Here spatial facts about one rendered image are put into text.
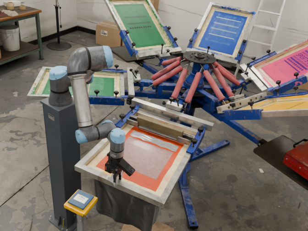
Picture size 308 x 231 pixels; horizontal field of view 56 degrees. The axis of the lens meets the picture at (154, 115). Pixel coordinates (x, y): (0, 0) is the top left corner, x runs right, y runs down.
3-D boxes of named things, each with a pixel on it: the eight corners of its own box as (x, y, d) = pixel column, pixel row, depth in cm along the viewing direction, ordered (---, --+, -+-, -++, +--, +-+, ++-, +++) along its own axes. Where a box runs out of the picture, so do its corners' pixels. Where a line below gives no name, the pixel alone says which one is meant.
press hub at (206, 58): (188, 182, 312) (216, 64, 240) (154, 169, 323) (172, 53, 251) (198, 161, 343) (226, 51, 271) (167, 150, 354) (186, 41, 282)
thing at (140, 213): (150, 239, 190) (158, 194, 167) (92, 212, 203) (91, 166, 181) (152, 236, 193) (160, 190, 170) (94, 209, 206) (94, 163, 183)
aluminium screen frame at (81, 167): (163, 208, 159) (164, 204, 157) (74, 170, 176) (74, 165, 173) (202, 135, 221) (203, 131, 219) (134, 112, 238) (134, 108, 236)
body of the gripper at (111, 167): (111, 164, 168) (112, 147, 161) (124, 169, 165) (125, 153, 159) (104, 172, 162) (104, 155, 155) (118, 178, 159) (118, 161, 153)
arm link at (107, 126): (93, 121, 157) (101, 132, 149) (112, 117, 163) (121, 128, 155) (93, 133, 161) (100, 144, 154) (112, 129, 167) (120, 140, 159)
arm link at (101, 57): (64, 70, 193) (85, 43, 145) (86, 68, 200) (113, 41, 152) (68, 88, 193) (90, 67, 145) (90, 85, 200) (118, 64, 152)
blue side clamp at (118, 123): (119, 134, 213) (120, 126, 210) (113, 131, 215) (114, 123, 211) (138, 115, 237) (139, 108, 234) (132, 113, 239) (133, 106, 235)
